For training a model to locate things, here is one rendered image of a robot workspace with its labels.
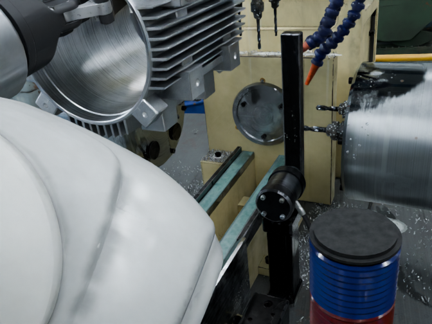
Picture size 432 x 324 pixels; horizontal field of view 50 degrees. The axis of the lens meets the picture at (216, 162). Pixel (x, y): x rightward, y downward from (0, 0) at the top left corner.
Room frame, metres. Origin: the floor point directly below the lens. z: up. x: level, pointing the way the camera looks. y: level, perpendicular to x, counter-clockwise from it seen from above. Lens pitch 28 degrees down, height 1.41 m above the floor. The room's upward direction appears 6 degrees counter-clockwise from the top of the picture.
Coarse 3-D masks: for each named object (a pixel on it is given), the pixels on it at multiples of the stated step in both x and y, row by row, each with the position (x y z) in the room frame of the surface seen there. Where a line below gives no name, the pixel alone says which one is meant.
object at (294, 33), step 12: (288, 36) 0.68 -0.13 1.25; (300, 36) 0.68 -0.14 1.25; (288, 48) 0.68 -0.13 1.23; (300, 48) 0.68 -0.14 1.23; (288, 60) 0.68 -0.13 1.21; (300, 60) 0.68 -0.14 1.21; (288, 72) 0.68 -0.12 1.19; (300, 72) 0.68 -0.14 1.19; (288, 84) 0.68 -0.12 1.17; (300, 84) 0.68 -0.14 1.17; (288, 96) 0.68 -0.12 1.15; (300, 96) 0.68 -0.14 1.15; (288, 108) 0.69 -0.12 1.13; (300, 108) 0.68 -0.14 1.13; (288, 120) 0.69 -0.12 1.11; (300, 120) 0.68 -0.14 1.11; (288, 132) 0.69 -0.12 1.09; (300, 132) 0.68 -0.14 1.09; (288, 144) 0.69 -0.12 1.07; (300, 144) 0.68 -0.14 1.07; (288, 156) 0.69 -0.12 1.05; (300, 156) 0.68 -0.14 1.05; (300, 168) 0.68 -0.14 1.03
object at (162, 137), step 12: (180, 108) 1.04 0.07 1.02; (180, 120) 1.04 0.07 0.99; (132, 132) 0.88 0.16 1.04; (144, 132) 0.90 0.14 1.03; (156, 132) 0.94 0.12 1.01; (168, 132) 0.98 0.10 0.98; (180, 132) 1.02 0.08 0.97; (120, 144) 0.86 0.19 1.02; (132, 144) 0.87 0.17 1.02; (144, 144) 0.90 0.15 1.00; (156, 144) 0.93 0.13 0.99; (168, 144) 0.98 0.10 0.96; (144, 156) 0.90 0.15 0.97; (156, 156) 0.92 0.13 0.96; (168, 156) 0.98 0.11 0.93
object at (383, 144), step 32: (384, 64) 0.75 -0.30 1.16; (416, 64) 0.74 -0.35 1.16; (352, 96) 0.70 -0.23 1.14; (384, 96) 0.68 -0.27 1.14; (416, 96) 0.66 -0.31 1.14; (320, 128) 0.75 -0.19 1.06; (352, 128) 0.66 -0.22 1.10; (384, 128) 0.64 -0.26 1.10; (416, 128) 0.62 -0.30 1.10; (352, 160) 0.65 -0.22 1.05; (384, 160) 0.63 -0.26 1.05; (416, 160) 0.61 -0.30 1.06; (352, 192) 0.67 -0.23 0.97; (384, 192) 0.64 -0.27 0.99; (416, 192) 0.61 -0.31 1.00
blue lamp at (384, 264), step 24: (312, 264) 0.25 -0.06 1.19; (336, 264) 0.23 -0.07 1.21; (384, 264) 0.22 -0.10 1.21; (312, 288) 0.25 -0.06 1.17; (336, 288) 0.23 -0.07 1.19; (360, 288) 0.22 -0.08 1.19; (384, 288) 0.22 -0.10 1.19; (336, 312) 0.23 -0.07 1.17; (360, 312) 0.22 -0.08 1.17; (384, 312) 0.22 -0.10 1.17
